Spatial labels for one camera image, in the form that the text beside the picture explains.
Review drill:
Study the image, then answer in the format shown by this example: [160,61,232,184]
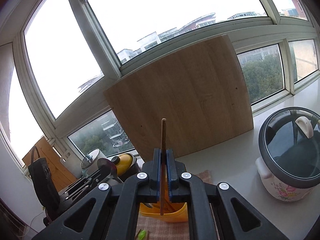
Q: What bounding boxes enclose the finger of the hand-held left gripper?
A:
[81,168,112,183]
[62,179,100,202]

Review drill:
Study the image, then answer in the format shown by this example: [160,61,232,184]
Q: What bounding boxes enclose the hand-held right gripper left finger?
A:
[31,149,160,240]

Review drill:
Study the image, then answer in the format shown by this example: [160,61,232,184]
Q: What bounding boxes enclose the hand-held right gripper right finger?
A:
[166,149,288,240]

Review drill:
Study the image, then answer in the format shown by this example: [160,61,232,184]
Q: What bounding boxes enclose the metal spoon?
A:
[97,157,123,183]

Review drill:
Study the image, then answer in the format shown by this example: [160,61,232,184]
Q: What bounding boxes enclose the wooden chopstick red end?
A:
[160,118,167,217]

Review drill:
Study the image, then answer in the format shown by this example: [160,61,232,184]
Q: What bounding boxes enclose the yellow plastic container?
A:
[138,201,188,223]

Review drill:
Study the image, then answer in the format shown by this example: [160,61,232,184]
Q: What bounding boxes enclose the orange wooden board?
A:
[22,137,78,193]

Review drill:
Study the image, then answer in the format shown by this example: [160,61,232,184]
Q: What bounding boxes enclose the teal and white pot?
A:
[80,148,108,179]

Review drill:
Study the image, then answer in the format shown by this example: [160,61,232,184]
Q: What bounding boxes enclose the black clay pot yellow lid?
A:
[110,153,140,178]

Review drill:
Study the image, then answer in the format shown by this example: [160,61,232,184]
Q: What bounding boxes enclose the white cutting board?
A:
[59,151,84,178]

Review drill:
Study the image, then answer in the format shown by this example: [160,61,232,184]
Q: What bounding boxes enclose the pink plaid cloth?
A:
[135,169,220,240]

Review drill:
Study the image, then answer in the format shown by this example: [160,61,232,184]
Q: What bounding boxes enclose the light wooden board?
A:
[103,34,255,158]

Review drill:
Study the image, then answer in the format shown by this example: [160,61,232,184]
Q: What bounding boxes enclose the white floral rice cooker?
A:
[255,107,320,202]

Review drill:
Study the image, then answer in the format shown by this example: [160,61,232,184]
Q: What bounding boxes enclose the white window frame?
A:
[0,0,320,180]

